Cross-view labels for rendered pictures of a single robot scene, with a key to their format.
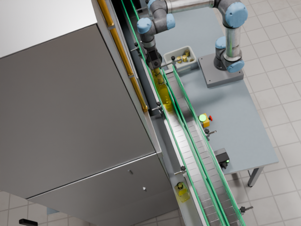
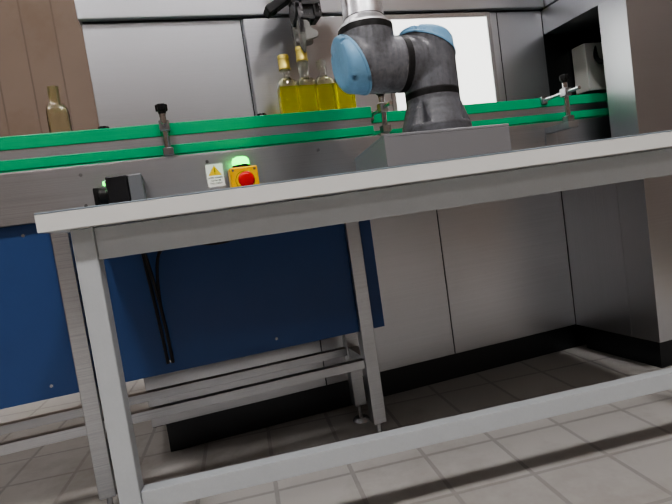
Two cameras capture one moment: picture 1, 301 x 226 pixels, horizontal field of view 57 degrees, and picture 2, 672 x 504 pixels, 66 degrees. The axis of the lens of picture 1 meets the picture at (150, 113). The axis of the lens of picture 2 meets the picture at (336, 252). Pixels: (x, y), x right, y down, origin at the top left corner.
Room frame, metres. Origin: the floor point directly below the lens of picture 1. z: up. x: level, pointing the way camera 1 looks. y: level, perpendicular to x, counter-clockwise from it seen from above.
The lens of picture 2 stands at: (0.59, -1.65, 0.67)
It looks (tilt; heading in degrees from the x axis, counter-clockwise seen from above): 4 degrees down; 72
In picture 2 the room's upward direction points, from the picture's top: 8 degrees counter-clockwise
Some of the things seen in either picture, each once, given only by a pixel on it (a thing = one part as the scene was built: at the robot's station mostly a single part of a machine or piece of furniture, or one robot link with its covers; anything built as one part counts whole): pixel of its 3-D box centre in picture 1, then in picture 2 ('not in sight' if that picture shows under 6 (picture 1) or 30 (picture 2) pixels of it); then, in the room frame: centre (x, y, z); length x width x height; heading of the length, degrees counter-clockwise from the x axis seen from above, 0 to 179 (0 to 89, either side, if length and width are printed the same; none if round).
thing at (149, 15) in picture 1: (146, 12); (562, 112); (1.87, -0.27, 0.90); 0.17 x 0.05 x 0.23; 89
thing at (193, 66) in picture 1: (177, 63); not in sight; (1.35, -0.33, 0.79); 0.27 x 0.17 x 0.08; 89
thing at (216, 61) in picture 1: (224, 58); (434, 115); (1.18, -0.64, 0.85); 0.15 x 0.15 x 0.10
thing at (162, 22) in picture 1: (162, 21); not in sight; (1.10, -0.23, 1.47); 0.11 x 0.11 x 0.08; 89
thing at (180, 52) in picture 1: (180, 61); not in sight; (1.35, -0.36, 0.80); 0.22 x 0.17 x 0.09; 89
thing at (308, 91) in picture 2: (160, 85); (309, 113); (1.06, -0.13, 0.99); 0.06 x 0.06 x 0.21; 89
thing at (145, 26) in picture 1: (146, 29); not in sight; (1.08, -0.13, 1.47); 0.09 x 0.08 x 0.11; 89
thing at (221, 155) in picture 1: (220, 157); (127, 194); (0.52, -0.31, 0.79); 0.08 x 0.08 x 0.08; 89
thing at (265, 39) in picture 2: (123, 43); (380, 67); (1.38, 0.00, 1.15); 0.90 x 0.03 x 0.34; 179
